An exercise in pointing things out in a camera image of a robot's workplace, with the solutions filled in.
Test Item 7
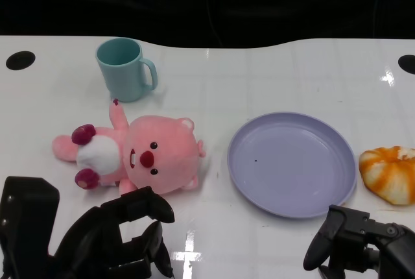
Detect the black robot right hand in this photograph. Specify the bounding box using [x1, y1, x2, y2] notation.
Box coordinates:
[303, 204, 415, 279]

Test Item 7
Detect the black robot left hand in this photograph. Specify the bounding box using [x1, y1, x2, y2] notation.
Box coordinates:
[0, 176, 176, 279]

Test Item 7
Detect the pink plush doll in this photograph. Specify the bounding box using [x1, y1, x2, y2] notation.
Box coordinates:
[52, 98, 208, 195]

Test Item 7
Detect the lilac plastic plate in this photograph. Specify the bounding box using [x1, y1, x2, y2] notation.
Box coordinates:
[226, 112, 358, 220]

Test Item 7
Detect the orange white bread toy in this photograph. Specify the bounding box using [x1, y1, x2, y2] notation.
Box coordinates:
[358, 145, 415, 207]

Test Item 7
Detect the teal plastic mug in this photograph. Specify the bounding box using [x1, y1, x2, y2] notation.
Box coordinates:
[95, 37, 159, 103]

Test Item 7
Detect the black backdrop cloth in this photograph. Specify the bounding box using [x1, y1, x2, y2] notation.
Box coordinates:
[0, 0, 415, 49]

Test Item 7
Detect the black table cable grommet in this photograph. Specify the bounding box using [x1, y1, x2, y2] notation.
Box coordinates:
[397, 54, 415, 75]
[5, 51, 36, 71]

